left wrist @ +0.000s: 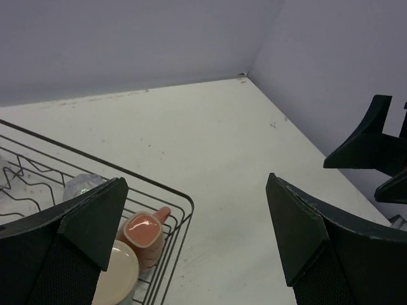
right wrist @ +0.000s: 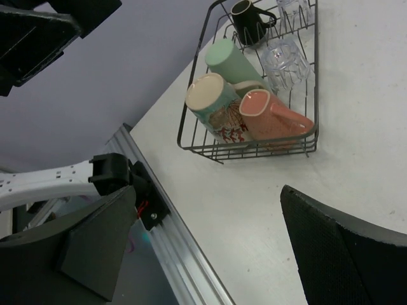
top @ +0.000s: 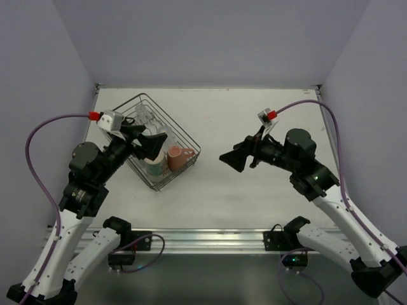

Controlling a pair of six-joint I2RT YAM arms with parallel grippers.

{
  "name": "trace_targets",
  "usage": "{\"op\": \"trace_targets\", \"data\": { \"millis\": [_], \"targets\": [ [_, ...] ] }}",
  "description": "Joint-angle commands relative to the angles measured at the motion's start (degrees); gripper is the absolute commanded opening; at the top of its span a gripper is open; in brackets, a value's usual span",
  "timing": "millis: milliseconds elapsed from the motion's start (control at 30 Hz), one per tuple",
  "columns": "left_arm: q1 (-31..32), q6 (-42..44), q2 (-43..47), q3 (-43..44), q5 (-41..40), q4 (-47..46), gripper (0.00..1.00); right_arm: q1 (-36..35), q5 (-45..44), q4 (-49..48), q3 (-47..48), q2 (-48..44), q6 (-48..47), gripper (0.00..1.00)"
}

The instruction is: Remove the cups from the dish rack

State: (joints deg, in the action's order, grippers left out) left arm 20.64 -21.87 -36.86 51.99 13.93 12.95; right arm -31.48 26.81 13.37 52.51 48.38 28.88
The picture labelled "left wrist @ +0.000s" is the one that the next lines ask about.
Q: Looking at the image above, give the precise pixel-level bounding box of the large cream floral mug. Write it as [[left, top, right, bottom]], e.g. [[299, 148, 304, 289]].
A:
[[92, 240, 139, 305]]

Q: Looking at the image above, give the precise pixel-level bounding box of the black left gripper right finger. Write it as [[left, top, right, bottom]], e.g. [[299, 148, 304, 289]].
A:
[[266, 173, 406, 304]]

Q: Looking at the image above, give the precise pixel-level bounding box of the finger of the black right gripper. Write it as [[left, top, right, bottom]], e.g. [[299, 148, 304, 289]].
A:
[[374, 173, 406, 204], [323, 95, 406, 177]]

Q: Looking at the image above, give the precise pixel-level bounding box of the pink ceramic mug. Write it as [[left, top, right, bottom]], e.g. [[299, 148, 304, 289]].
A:
[[116, 207, 171, 274]]

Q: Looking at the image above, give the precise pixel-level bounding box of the dark wire dish rack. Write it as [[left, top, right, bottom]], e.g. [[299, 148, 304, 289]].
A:
[[1, 121, 195, 304]]

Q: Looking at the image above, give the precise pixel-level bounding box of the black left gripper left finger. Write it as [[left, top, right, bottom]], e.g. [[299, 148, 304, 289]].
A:
[[1, 178, 128, 304]]

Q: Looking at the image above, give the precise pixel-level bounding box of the clear faceted plastic glass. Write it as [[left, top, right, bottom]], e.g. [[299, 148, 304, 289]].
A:
[[62, 173, 105, 201]]

